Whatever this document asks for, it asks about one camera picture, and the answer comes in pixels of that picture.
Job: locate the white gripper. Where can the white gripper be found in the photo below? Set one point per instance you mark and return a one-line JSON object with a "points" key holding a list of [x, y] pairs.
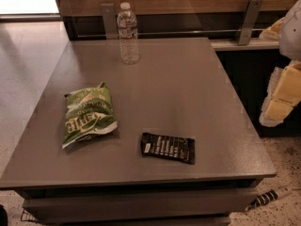
{"points": [[292, 35]]}

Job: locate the black rxbar chocolate wrapper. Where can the black rxbar chocolate wrapper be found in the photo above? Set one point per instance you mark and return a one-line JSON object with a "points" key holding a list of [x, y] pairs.
{"points": [[180, 149]]}

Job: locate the black white striped floor object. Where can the black white striped floor object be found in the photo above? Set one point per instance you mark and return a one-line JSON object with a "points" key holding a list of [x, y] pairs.
{"points": [[269, 196]]}

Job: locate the clear plastic water bottle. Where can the clear plastic water bottle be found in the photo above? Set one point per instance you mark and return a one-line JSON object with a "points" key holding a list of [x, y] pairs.
{"points": [[128, 35]]}

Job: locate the grey table drawer base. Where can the grey table drawer base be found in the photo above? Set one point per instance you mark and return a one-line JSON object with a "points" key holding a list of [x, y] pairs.
{"points": [[67, 205]]}

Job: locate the green kettle chips bag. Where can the green kettle chips bag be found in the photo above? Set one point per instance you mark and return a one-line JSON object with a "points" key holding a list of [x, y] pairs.
{"points": [[89, 114]]}

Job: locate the right metal bracket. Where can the right metal bracket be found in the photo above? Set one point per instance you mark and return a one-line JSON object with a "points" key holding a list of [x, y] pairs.
{"points": [[244, 33]]}

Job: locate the metal bracket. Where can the metal bracket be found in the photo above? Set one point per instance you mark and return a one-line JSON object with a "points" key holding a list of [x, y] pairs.
{"points": [[244, 33], [109, 21]]}

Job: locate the left metal bracket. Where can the left metal bracket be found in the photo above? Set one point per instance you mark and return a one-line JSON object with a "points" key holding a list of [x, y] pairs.
{"points": [[109, 21]]}

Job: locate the wire rack corner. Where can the wire rack corner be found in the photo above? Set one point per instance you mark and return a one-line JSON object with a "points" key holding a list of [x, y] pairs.
{"points": [[27, 217]]}

